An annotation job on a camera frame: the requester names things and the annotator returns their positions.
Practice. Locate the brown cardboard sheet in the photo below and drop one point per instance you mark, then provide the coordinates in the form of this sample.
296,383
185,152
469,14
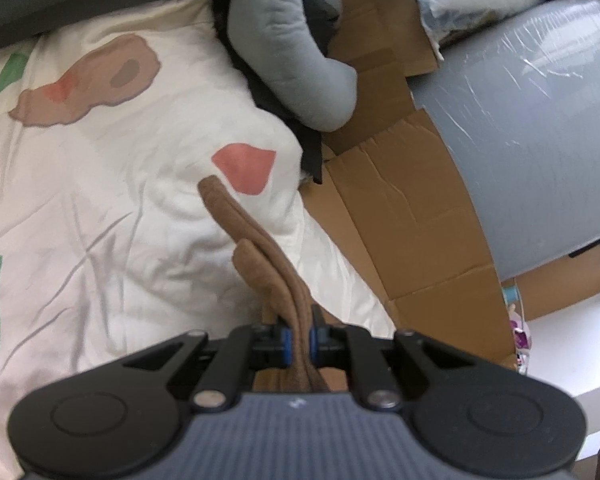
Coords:
405,210

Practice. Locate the grey neck pillow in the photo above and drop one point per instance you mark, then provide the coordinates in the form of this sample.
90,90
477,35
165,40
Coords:
280,35

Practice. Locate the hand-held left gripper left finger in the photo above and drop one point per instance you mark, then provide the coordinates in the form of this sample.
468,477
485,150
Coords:
286,347

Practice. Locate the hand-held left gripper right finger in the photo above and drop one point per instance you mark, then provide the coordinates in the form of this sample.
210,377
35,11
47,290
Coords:
316,347

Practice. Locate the bear print bedsheet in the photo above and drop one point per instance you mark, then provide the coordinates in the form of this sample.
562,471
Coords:
105,185

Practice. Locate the brown cardboard box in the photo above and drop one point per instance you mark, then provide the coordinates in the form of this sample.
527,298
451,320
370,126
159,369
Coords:
570,285

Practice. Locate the brown printed t-shirt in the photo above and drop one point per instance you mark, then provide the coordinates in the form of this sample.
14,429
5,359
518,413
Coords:
285,280

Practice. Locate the grey plastic-wrapped roll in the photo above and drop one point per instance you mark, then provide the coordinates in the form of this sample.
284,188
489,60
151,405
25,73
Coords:
530,135

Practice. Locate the white furniture panel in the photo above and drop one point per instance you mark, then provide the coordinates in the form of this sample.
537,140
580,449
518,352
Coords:
570,360

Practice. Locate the colourful patterned bag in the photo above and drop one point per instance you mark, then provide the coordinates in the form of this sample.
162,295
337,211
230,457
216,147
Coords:
517,330

